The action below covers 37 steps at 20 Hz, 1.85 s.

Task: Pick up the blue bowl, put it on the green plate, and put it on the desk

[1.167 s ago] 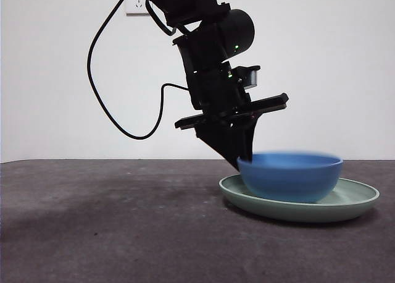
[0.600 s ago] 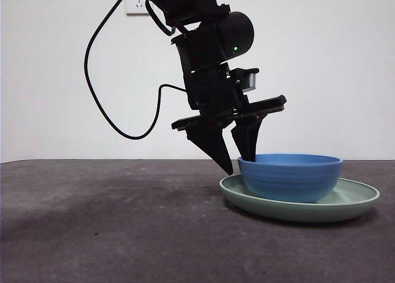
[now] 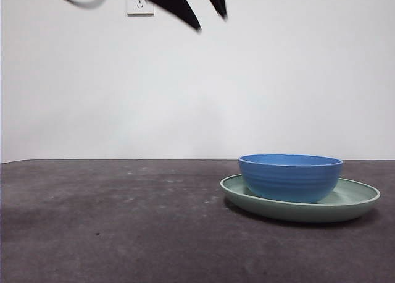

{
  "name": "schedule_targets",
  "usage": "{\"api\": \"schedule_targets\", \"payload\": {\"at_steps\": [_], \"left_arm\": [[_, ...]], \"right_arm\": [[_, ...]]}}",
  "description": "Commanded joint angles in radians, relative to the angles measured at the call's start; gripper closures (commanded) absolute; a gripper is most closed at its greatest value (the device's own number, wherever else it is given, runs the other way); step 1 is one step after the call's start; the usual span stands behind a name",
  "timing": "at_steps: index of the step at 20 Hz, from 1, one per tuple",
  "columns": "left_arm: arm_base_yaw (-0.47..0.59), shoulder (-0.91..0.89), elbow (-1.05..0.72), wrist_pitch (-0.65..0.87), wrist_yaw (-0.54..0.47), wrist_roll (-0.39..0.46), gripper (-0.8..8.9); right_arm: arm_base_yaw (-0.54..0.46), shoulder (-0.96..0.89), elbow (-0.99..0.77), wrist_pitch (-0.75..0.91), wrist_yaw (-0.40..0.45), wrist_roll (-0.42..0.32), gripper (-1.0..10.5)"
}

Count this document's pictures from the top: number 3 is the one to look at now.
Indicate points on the blue ribbed bowl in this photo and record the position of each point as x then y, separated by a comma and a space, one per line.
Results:
290, 181

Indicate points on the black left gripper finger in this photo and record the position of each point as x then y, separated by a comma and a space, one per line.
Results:
217, 0
169, 2

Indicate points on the white wall socket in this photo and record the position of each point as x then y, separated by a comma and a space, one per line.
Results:
145, 11

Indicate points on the green round plate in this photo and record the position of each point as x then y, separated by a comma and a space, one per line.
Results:
296, 212

